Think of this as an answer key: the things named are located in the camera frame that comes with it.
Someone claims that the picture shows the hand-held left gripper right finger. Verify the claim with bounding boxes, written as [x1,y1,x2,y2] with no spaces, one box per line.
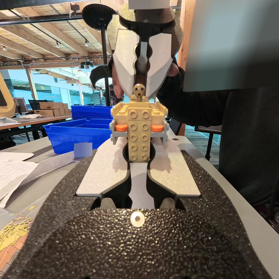
[146,139,201,197]

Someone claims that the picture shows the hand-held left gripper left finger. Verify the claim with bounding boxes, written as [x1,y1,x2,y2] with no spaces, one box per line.
[76,138,132,196]

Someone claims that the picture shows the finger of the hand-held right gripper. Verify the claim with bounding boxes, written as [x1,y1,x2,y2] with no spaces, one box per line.
[146,33,172,98]
[113,29,141,98]

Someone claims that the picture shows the tan and orange brick model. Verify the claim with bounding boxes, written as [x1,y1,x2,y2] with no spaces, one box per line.
[109,83,169,162]

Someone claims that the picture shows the person's right forearm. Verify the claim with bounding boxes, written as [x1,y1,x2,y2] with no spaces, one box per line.
[156,65,231,128]

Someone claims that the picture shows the grey desk monitor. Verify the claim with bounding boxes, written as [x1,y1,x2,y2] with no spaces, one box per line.
[13,97,29,115]

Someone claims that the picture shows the person's right hand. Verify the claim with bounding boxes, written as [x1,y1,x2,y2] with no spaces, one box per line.
[112,58,179,98]

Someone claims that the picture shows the black pole with ribbed disc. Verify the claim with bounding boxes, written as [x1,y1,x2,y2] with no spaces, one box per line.
[82,4,117,107]

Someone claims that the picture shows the grey paper sheet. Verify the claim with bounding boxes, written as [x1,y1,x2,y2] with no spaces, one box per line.
[22,150,81,190]

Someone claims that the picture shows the blue plastic bin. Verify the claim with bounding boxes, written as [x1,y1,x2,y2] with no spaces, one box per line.
[42,118,114,155]

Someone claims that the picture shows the stacked blue plastic bins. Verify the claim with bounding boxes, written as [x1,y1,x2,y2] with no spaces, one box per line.
[71,105,115,120]

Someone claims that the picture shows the wooden table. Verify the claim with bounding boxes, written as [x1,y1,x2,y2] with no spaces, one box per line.
[0,115,73,131]

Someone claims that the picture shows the stack of cardboard boxes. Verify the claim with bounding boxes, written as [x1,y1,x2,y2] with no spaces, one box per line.
[34,102,72,117]

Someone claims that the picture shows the plain white paper sheet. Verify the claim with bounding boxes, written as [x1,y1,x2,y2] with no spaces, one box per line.
[0,152,35,162]

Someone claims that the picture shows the clear acrylic stand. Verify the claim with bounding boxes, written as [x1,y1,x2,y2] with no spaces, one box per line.
[0,117,18,126]

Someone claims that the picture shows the grey instruction booklet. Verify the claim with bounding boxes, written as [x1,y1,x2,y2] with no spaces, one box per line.
[0,194,48,271]

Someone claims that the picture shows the tan cardboard piece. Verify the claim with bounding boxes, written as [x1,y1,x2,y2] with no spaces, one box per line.
[0,72,17,119]

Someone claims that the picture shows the wooden post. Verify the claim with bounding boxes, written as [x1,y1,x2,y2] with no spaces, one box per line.
[176,0,196,136]

